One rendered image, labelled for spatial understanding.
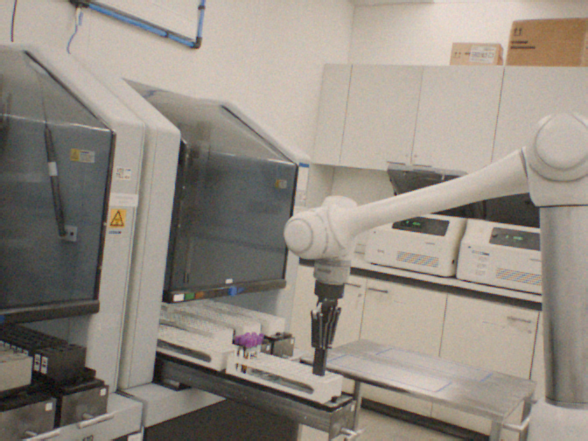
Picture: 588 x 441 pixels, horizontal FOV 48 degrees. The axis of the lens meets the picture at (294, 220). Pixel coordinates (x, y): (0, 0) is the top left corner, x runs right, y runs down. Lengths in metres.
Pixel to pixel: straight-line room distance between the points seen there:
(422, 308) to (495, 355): 0.49
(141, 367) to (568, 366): 1.08
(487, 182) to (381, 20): 3.58
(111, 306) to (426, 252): 2.56
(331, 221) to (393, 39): 3.58
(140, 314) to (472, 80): 2.98
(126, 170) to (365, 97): 3.02
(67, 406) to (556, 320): 1.04
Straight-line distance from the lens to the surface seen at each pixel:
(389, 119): 4.44
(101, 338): 1.74
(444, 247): 3.94
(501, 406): 1.89
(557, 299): 1.33
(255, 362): 1.74
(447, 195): 1.50
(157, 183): 1.78
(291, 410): 1.68
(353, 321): 4.20
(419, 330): 4.03
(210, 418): 2.03
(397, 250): 4.05
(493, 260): 3.88
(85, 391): 1.62
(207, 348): 1.82
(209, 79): 3.69
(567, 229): 1.32
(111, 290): 1.72
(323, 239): 1.42
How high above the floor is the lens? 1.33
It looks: 3 degrees down
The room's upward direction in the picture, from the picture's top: 7 degrees clockwise
